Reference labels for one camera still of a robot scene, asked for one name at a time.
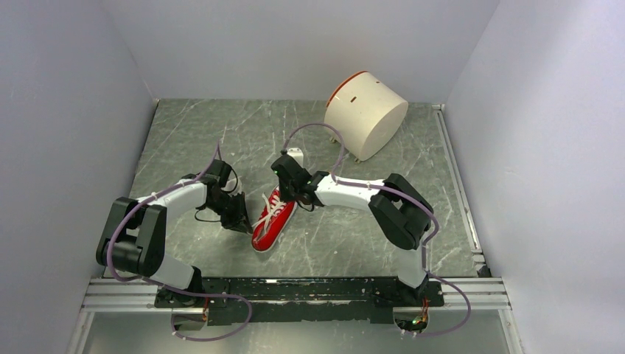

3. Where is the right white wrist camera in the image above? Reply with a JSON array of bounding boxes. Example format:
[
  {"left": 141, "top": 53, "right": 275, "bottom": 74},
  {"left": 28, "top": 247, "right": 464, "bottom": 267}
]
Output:
[{"left": 286, "top": 147, "right": 304, "bottom": 167}]

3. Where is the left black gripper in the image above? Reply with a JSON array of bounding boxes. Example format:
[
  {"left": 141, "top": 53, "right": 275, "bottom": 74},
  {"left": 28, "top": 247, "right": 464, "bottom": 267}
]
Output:
[{"left": 204, "top": 192, "right": 252, "bottom": 236}]

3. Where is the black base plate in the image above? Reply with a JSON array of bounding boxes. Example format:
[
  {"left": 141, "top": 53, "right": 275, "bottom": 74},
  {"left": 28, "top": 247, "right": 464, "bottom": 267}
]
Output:
[{"left": 153, "top": 276, "right": 444, "bottom": 326}]

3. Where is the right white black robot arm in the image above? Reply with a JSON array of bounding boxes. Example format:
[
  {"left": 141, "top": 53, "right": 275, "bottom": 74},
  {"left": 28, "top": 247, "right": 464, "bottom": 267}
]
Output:
[{"left": 270, "top": 154, "right": 439, "bottom": 305}]

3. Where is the red canvas sneaker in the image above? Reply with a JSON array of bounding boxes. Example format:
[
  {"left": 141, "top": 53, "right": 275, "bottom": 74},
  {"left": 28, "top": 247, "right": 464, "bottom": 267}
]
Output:
[{"left": 251, "top": 186, "right": 297, "bottom": 252}]

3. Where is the white cylindrical container orange rim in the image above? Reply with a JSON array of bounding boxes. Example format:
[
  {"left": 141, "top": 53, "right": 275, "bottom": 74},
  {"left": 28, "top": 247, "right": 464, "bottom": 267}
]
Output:
[{"left": 324, "top": 71, "right": 408, "bottom": 162}]

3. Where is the aluminium frame rail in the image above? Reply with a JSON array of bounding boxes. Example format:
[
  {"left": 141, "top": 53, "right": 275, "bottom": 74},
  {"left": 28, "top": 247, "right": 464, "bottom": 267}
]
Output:
[{"left": 68, "top": 99, "right": 520, "bottom": 353}]

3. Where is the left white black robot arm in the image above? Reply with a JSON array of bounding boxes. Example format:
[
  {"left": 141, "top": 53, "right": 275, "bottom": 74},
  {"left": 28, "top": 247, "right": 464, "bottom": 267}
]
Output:
[{"left": 96, "top": 159, "right": 253, "bottom": 308}]

